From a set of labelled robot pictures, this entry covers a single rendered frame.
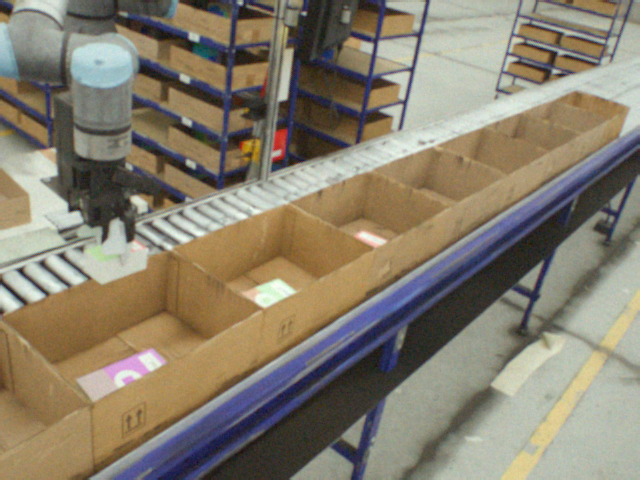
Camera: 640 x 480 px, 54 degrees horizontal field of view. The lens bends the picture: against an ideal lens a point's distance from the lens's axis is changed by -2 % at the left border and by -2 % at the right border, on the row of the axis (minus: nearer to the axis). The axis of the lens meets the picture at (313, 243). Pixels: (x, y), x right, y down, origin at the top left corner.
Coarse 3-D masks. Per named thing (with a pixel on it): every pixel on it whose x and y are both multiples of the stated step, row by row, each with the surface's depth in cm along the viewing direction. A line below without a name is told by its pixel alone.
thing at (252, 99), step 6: (234, 96) 230; (240, 96) 228; (246, 96) 229; (252, 96) 230; (258, 96) 232; (234, 102) 230; (240, 102) 228; (246, 102) 228; (252, 102) 230; (258, 102) 233; (246, 108) 232; (252, 108) 234; (246, 114) 235; (252, 114) 235
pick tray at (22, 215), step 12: (0, 168) 205; (0, 180) 207; (12, 180) 199; (0, 192) 209; (12, 192) 202; (24, 192) 194; (0, 204) 187; (12, 204) 190; (24, 204) 193; (0, 216) 189; (12, 216) 191; (24, 216) 194; (0, 228) 190
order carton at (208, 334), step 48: (96, 288) 127; (144, 288) 138; (192, 288) 138; (48, 336) 123; (96, 336) 133; (144, 336) 137; (192, 336) 140; (240, 336) 122; (144, 384) 105; (192, 384) 116; (96, 432) 101; (144, 432) 111
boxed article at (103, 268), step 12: (84, 252) 114; (96, 252) 114; (132, 252) 116; (144, 252) 119; (84, 264) 115; (96, 264) 113; (108, 264) 113; (120, 264) 115; (132, 264) 117; (144, 264) 120; (96, 276) 114; (108, 276) 114; (120, 276) 116
